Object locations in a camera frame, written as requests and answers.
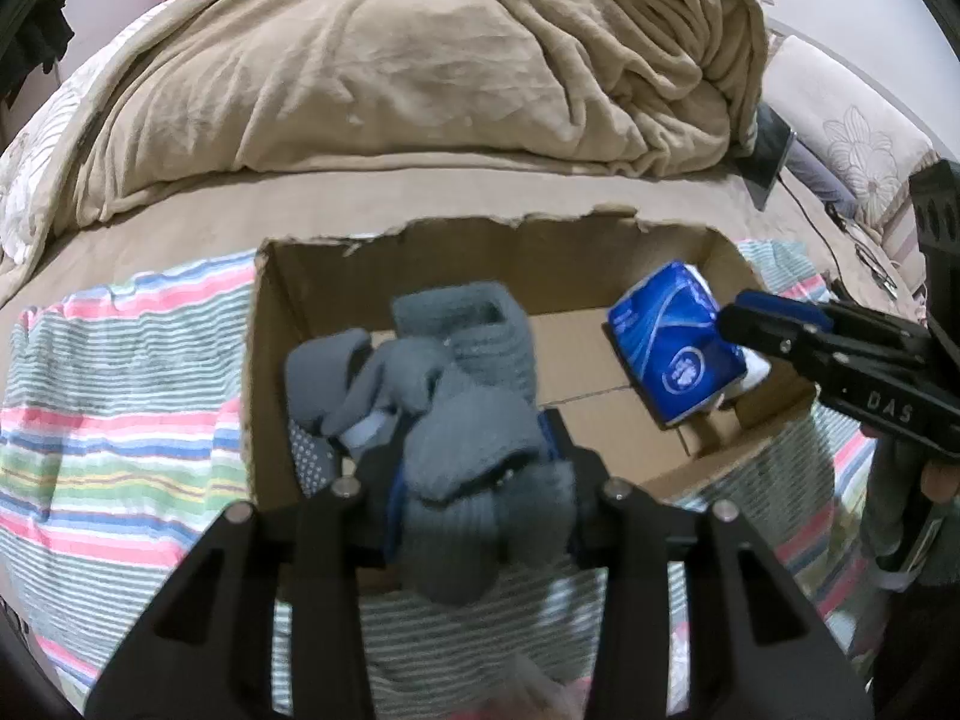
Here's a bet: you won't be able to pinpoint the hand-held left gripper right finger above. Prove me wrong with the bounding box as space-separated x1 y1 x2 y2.
538 409 876 720

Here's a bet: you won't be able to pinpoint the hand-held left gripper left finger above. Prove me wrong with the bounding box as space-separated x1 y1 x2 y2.
85 456 410 720

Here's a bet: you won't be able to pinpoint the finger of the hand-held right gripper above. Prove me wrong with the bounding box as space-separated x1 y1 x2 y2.
715 306 960 466
733 289 931 361

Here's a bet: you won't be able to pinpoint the blue tissue packet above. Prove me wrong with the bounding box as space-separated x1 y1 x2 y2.
606 261 773 430

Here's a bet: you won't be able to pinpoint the grey ribbed sock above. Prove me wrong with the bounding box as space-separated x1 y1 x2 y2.
396 382 580 607

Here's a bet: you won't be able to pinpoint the grey smooth sock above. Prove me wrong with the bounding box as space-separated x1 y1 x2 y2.
283 326 451 445

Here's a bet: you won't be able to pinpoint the grey knitted sock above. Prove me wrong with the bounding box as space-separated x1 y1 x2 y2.
390 281 539 410

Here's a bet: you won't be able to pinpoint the brown cardboard box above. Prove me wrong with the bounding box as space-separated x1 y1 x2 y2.
238 204 820 595

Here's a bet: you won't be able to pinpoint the person's right hand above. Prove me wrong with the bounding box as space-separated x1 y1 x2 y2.
919 456 960 503

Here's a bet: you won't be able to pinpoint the eyeglasses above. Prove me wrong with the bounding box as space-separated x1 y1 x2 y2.
853 241 901 299

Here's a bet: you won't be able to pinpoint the grey dotted cloth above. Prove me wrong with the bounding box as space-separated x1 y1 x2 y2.
289 420 342 497

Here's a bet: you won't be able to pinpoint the flower print pillow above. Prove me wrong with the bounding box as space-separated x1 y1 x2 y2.
765 34 942 293

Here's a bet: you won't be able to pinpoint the dark laptop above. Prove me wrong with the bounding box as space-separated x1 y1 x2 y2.
746 103 797 212

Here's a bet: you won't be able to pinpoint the striped pastel bed sheet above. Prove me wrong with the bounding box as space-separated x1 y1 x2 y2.
0 238 912 720

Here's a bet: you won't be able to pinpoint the beige fleece blanket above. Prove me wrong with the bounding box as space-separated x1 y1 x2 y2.
0 0 770 312

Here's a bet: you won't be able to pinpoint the white floral quilt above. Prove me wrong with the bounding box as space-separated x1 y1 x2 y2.
0 0 181 263

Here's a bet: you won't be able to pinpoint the dark hanging clothing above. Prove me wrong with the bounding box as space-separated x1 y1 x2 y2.
0 0 76 107

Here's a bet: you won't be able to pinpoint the black cable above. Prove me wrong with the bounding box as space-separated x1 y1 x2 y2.
776 165 901 293

